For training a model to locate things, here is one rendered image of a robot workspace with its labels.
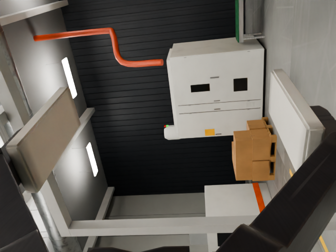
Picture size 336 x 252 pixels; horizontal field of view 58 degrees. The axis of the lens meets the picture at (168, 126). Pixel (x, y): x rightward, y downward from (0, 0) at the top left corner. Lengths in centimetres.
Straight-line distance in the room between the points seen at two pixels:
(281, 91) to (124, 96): 1181
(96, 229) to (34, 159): 337
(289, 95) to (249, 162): 727
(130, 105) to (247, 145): 617
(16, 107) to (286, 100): 274
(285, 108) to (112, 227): 334
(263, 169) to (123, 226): 474
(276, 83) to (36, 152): 14
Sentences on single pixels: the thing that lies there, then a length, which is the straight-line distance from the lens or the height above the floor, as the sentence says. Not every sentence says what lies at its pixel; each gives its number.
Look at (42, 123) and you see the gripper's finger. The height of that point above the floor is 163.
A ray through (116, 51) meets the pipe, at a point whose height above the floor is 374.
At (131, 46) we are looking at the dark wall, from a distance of 1129.
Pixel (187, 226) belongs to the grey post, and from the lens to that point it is 332.
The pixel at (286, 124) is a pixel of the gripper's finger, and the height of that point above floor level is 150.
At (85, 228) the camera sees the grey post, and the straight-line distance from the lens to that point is 358.
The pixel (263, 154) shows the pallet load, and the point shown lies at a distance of 730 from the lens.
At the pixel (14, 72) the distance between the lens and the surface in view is 598.
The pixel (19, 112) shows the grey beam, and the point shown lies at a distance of 287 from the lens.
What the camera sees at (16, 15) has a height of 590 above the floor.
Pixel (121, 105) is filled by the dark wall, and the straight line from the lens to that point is 1210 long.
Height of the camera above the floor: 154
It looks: 7 degrees up
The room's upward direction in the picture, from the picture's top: 94 degrees counter-clockwise
